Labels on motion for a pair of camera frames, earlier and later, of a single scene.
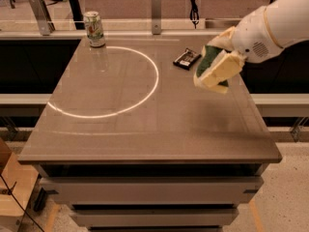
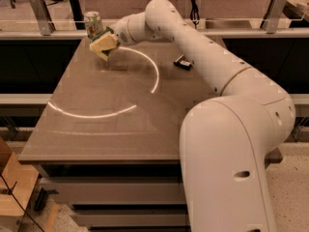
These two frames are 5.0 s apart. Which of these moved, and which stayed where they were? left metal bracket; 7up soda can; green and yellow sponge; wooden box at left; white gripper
Moved: white gripper; green and yellow sponge
Stayed: wooden box at left; left metal bracket; 7up soda can
